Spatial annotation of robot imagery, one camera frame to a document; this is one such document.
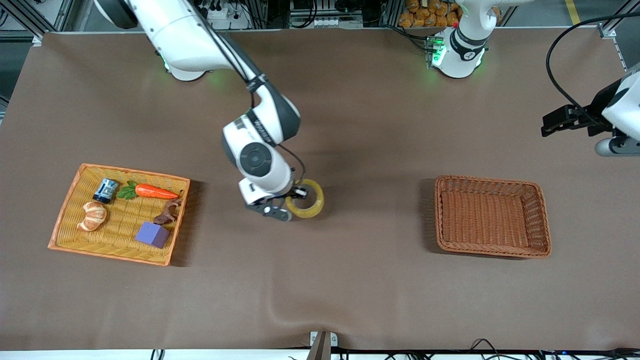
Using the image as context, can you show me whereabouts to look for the orange wicker tray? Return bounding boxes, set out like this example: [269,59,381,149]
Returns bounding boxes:
[48,163,191,267]

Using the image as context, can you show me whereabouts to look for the brown toy figure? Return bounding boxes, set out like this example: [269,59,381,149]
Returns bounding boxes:
[153,190,185,226]

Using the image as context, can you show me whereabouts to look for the white empty power strip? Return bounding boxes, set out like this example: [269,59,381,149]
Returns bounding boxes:
[314,17,364,29]

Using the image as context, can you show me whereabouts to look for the brown wicker basket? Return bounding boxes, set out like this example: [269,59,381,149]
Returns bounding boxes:
[434,175,552,259]

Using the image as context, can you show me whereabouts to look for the black floor cables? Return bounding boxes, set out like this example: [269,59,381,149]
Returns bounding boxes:
[467,338,640,360]

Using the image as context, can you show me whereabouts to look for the toy croissant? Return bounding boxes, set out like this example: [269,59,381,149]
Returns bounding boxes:
[76,201,108,232]

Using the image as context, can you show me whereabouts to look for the blue silver can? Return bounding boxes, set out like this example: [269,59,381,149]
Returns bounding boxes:
[93,178,120,204]

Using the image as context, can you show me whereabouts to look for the yellow clear tape roll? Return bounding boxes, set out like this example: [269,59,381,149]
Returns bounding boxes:
[285,178,325,219]

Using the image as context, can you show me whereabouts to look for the orange toy carrot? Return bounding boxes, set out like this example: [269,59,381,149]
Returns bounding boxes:
[116,181,181,201]

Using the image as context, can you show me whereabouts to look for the metal table clamp bracket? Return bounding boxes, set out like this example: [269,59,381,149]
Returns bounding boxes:
[309,331,339,360]

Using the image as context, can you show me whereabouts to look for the brown table cloth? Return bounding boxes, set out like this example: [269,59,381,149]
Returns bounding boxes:
[0,27,640,351]

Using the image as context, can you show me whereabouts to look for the white power strip with plugs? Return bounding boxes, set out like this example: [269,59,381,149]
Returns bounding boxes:
[205,4,251,30]

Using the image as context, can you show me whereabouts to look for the aluminium frame profile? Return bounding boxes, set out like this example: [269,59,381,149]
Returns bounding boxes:
[597,0,640,53]
[0,0,76,47]

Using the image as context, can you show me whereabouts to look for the pile of orange bread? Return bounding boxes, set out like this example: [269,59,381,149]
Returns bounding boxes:
[398,0,501,28]

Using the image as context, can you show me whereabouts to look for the purple cube block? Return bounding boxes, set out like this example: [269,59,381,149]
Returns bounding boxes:
[135,221,171,249]

